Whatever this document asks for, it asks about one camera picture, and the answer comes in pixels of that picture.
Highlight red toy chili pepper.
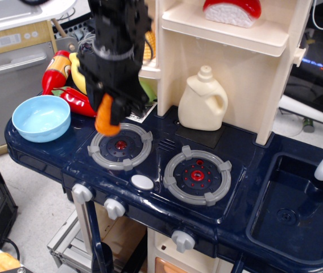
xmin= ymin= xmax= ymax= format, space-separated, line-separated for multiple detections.
xmin=51 ymin=86 xmax=97 ymax=117

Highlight grey toy dishwasher cabinet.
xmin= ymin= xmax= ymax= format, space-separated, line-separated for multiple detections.
xmin=0 ymin=1 xmax=75 ymax=155

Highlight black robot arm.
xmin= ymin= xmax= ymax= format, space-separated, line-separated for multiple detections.
xmin=78 ymin=1 xmax=152 ymax=126

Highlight small green can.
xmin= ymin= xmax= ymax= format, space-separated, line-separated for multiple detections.
xmin=303 ymin=117 xmax=315 ymax=133

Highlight cream toy detergent jug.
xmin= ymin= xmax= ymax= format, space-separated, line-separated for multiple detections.
xmin=178 ymin=65 xmax=228 ymax=131

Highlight orange toy carrot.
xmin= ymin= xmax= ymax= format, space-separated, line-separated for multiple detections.
xmin=94 ymin=93 xmax=121 ymax=137

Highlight yellow toy corn cob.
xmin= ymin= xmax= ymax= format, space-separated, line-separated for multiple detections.
xmin=143 ymin=31 xmax=156 ymax=60

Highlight grey oval stove button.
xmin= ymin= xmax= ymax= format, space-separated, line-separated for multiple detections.
xmin=131 ymin=175 xmax=154 ymax=191

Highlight right grey stove burner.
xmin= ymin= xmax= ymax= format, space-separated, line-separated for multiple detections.
xmin=163 ymin=146 xmax=232 ymax=206

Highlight grey stove burner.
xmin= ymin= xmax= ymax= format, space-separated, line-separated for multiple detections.
xmin=88 ymin=123 xmax=153 ymax=171
xmin=163 ymin=146 xmax=232 ymax=206

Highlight cream toy kitchen shelf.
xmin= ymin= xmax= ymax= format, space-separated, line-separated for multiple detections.
xmin=140 ymin=1 xmax=312 ymax=145

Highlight green toy pear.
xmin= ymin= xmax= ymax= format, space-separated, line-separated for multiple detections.
xmin=140 ymin=81 xmax=157 ymax=103

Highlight right grey stove knob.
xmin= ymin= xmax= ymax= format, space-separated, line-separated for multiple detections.
xmin=171 ymin=230 xmax=196 ymax=253

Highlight aluminium frame rail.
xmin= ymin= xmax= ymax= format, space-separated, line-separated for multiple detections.
xmin=47 ymin=211 xmax=92 ymax=272

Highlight yellow toy banana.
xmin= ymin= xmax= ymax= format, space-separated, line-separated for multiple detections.
xmin=69 ymin=52 xmax=87 ymax=95

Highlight grey stove knob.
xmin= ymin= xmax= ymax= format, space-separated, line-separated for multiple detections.
xmin=72 ymin=184 xmax=93 ymax=205
xmin=104 ymin=198 xmax=126 ymax=220
xmin=171 ymin=230 xmax=196 ymax=253

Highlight light blue plastic bowl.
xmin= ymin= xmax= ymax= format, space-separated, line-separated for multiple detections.
xmin=11 ymin=95 xmax=71 ymax=143

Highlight red orange toy bottle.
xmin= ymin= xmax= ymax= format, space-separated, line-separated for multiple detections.
xmin=42 ymin=50 xmax=71 ymax=95

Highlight middle grey stove knob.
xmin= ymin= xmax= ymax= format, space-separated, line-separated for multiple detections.
xmin=104 ymin=198 xmax=126 ymax=220

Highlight black white sticker label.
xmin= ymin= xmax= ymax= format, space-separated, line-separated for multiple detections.
xmin=127 ymin=102 xmax=158 ymax=123

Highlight left grey stove burner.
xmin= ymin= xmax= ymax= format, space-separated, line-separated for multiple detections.
xmin=88 ymin=123 xmax=153 ymax=171

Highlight tangled electronics wires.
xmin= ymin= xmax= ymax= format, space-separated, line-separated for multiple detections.
xmin=77 ymin=32 xmax=97 ymax=55

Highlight red white toy sushi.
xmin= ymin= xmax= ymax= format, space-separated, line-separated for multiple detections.
xmin=202 ymin=0 xmax=262 ymax=28

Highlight navy toy kitchen counter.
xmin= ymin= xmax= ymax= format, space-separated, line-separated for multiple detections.
xmin=5 ymin=107 xmax=323 ymax=272

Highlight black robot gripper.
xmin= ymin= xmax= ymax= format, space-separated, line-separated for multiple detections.
xmin=77 ymin=47 xmax=148 ymax=126

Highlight left grey stove knob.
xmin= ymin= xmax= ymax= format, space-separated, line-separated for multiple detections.
xmin=72 ymin=184 xmax=93 ymax=205

